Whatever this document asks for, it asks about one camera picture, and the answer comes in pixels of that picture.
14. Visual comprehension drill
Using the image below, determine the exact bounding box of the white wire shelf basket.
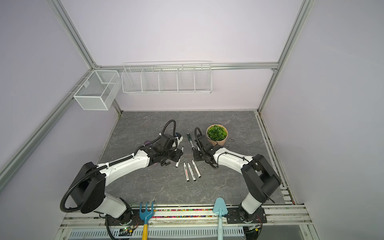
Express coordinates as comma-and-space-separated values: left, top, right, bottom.
122, 61, 213, 94

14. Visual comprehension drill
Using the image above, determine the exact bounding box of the white perforated cable duct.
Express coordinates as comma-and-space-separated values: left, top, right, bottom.
69, 227, 245, 240

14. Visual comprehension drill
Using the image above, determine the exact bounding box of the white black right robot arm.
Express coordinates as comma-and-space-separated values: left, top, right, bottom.
194, 127, 282, 223

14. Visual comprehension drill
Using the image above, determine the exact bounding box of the potted green plant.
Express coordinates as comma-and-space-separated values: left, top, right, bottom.
206, 125, 229, 146

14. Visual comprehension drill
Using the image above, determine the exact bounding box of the white marker pen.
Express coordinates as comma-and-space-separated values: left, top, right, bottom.
184, 162, 190, 182
175, 147, 184, 168

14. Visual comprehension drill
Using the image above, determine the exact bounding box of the white mesh box basket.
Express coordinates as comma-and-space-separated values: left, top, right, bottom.
74, 70, 122, 111

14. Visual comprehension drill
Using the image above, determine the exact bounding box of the light blue garden trowel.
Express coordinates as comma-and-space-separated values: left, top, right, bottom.
213, 198, 228, 240

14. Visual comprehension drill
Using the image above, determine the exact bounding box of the blue garden fork yellow handle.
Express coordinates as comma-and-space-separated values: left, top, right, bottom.
139, 201, 155, 240

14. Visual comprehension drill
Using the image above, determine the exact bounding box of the aluminium front rail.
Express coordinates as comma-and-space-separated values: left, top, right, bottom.
61, 205, 313, 228

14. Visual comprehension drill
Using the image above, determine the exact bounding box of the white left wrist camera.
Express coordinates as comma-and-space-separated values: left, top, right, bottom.
175, 132, 183, 145

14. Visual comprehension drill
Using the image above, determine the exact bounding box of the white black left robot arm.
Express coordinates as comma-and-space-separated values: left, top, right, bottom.
60, 128, 183, 225

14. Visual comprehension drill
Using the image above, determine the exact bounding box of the white whiteboard marker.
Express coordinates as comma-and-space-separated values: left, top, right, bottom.
187, 163, 196, 182
192, 160, 202, 178

